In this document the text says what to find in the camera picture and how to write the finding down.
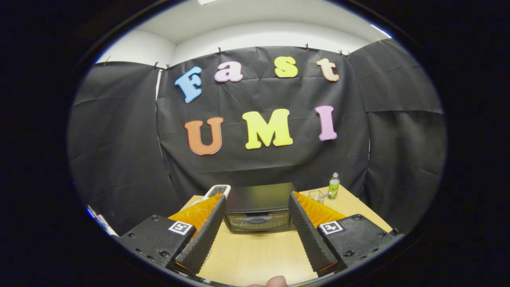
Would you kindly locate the black toaster oven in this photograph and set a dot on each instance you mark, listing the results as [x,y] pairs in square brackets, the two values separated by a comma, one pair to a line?
[259,197]

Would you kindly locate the silver utensil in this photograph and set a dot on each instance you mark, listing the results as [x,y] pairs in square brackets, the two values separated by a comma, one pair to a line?
[324,195]

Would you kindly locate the row of black cloth clips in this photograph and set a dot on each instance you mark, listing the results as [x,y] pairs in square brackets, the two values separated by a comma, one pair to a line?
[219,50]

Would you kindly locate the green label plastic bottle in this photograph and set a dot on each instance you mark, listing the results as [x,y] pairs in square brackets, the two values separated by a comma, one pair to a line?
[334,189]

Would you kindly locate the white slot toaster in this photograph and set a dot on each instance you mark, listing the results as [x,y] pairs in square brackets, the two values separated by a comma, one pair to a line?
[217,190]

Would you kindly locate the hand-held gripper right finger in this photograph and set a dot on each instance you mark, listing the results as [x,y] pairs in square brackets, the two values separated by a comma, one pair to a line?
[308,239]

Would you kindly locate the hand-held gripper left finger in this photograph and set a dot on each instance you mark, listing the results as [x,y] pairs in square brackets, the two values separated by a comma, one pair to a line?
[201,239]

